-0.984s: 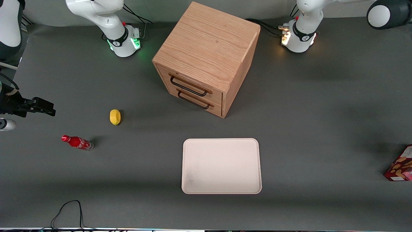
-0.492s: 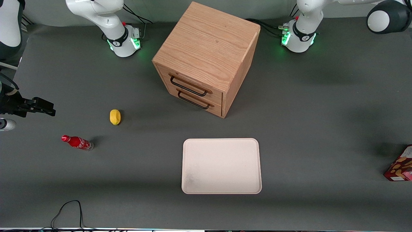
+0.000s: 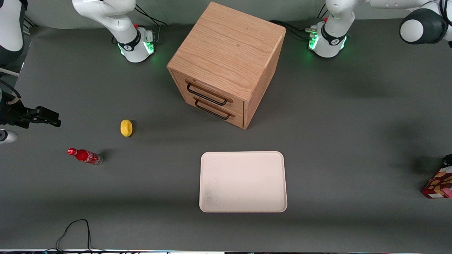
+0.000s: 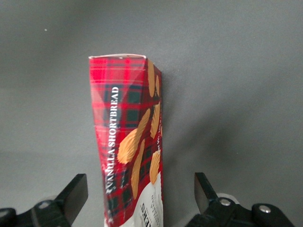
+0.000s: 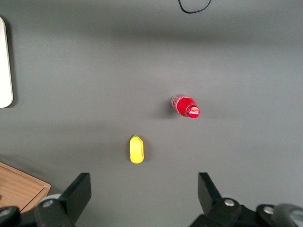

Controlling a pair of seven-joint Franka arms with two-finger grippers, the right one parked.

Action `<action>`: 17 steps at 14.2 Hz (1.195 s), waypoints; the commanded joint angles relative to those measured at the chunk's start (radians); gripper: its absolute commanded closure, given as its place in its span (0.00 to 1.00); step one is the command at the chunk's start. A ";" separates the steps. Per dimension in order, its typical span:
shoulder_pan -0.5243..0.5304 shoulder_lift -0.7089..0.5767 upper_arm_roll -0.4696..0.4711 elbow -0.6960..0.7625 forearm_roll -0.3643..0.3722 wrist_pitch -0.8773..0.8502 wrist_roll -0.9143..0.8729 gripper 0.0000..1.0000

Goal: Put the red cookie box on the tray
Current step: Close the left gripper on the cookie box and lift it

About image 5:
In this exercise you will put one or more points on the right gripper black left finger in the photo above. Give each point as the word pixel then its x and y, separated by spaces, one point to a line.
pixel 74 198

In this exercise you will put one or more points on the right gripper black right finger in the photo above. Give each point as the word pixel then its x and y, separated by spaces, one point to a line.
pixel 211 203

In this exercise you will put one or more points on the white rectangular tray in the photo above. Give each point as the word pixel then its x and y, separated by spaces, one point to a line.
pixel 4 71

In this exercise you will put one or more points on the wooden two-drawer cabinet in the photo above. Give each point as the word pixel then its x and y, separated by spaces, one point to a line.
pixel 19 186

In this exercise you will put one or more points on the yellow lemon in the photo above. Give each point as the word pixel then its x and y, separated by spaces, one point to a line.
pixel 136 150

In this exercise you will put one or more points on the red cola bottle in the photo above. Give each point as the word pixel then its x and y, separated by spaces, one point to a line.
pixel 184 106

